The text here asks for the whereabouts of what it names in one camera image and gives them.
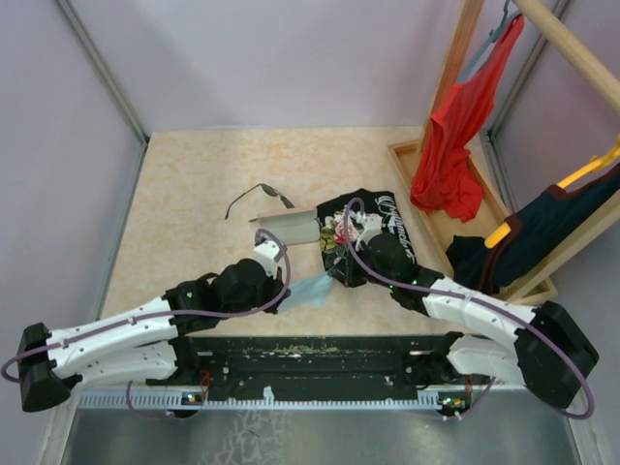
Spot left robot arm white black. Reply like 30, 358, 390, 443
7, 259, 291, 413

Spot purple cable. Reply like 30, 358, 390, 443
2, 230, 292, 425
341, 197, 597, 419

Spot pink glasses case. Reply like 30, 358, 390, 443
250, 206, 320, 246

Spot red tank top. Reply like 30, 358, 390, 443
410, 13, 525, 223

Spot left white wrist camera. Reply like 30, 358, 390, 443
252, 239, 287, 267

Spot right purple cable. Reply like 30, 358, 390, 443
341, 197, 597, 419

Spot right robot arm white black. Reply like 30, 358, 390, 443
322, 233, 600, 418

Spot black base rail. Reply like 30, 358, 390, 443
147, 335, 465, 402

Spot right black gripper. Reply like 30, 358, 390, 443
328, 240, 396, 290

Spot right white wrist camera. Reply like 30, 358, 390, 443
348, 211, 383, 242

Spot navy blue garment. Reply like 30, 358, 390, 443
447, 167, 619, 295

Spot light blue cleaning cloth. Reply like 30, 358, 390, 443
278, 272, 335, 313

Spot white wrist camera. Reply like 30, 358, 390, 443
252, 239, 287, 267
348, 211, 383, 242

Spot black floral t-shirt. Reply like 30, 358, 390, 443
317, 189, 417, 288

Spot grey clothes hanger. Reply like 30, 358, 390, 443
456, 0, 520, 83

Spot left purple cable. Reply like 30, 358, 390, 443
2, 230, 292, 425

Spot yellow clothes hanger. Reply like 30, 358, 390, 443
484, 138, 620, 249

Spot thin-framed sunglasses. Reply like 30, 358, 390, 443
225, 182, 295, 220

